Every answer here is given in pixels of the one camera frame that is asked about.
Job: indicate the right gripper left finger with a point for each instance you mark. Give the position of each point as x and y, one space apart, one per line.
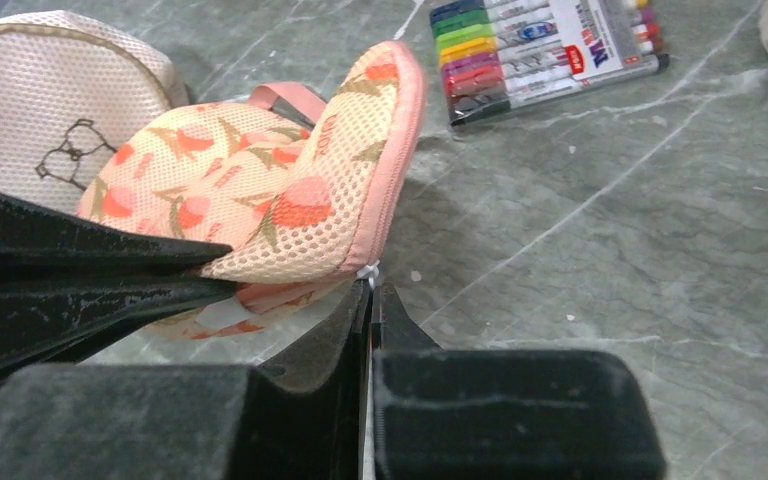
298 415

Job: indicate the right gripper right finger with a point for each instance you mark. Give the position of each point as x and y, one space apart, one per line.
502 414

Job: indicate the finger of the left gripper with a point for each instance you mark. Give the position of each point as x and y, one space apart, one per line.
38 320
37 238

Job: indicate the pink floral mesh laundry bag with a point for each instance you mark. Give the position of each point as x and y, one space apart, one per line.
302 190

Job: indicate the beige round mesh laundry bag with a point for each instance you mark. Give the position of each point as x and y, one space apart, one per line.
73 90

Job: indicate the pack of coloured markers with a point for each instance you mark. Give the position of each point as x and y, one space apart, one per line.
499 56

